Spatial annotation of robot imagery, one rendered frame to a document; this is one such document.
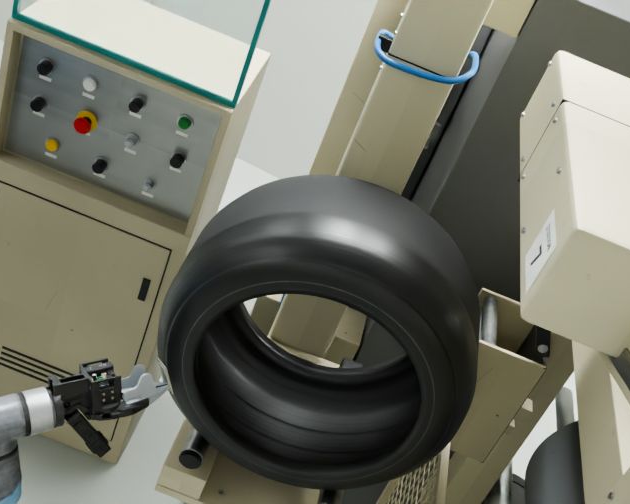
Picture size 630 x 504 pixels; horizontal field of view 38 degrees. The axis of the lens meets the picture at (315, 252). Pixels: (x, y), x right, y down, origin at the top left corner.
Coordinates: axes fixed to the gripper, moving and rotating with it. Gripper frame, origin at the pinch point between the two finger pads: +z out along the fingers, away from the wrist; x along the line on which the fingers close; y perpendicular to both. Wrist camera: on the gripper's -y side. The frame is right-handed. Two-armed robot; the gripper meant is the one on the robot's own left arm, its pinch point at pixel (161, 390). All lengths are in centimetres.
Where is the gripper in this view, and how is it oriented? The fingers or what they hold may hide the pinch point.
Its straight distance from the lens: 169.6
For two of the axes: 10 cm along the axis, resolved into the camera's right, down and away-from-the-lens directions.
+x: -5.1, -3.5, 7.8
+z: 8.6, -1.6, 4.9
